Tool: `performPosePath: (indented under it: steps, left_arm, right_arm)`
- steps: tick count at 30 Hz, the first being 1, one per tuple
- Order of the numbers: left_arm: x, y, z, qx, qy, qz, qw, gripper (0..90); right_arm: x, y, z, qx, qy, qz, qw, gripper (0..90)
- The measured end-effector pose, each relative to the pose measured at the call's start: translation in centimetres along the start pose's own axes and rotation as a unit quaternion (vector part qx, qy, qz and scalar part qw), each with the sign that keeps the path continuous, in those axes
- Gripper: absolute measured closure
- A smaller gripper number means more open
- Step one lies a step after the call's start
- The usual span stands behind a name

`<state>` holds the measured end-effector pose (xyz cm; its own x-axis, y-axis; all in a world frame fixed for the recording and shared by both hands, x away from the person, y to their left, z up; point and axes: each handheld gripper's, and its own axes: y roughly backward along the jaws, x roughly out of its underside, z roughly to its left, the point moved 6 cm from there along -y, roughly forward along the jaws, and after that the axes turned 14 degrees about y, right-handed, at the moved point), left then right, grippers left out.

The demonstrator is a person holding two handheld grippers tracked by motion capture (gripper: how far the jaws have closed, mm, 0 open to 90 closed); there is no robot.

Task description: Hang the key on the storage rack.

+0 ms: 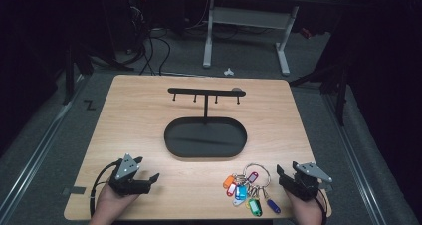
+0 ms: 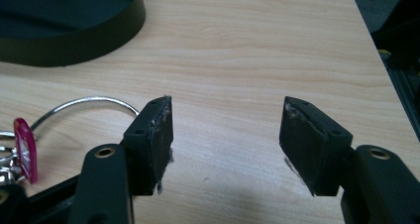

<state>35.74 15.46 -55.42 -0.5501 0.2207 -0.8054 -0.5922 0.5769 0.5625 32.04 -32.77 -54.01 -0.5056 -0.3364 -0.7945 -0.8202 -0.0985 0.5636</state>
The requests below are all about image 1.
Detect black tripod stand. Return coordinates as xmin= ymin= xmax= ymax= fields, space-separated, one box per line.
xmin=289 ymin=60 xmax=350 ymax=127
xmin=62 ymin=42 xmax=134 ymax=106

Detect desk with white metal legs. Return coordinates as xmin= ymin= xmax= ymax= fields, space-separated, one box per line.
xmin=202 ymin=0 xmax=342 ymax=77

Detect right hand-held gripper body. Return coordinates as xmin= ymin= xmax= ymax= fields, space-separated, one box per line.
xmin=279 ymin=162 xmax=333 ymax=202

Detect metal floor rail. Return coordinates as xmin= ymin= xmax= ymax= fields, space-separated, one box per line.
xmin=322 ymin=92 xmax=388 ymax=225
xmin=0 ymin=75 xmax=86 ymax=219

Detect black floor cables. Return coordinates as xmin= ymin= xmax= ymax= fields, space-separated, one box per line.
xmin=125 ymin=5 xmax=172 ymax=77

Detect grey tape piece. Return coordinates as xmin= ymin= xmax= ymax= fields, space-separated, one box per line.
xmin=63 ymin=185 xmax=87 ymax=196

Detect person's right hand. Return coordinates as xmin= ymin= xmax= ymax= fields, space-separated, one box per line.
xmin=286 ymin=190 xmax=327 ymax=225

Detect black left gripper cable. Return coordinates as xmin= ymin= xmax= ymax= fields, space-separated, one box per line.
xmin=89 ymin=159 xmax=120 ymax=218

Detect black key rack with tray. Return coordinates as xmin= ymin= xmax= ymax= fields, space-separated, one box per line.
xmin=163 ymin=87 xmax=249 ymax=159

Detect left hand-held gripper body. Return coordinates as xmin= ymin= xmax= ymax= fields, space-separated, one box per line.
xmin=108 ymin=153 xmax=152 ymax=197

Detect key ring with colourful tags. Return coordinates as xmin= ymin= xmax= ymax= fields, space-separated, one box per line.
xmin=222 ymin=162 xmax=282 ymax=218

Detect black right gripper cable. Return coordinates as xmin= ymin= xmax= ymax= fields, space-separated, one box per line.
xmin=314 ymin=188 xmax=330 ymax=225

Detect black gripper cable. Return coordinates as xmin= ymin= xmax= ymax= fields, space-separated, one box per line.
xmin=89 ymin=159 xmax=120 ymax=218
xmin=314 ymin=188 xmax=330 ymax=225

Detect person's left hand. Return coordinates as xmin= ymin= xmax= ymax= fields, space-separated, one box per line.
xmin=89 ymin=184 xmax=140 ymax=225

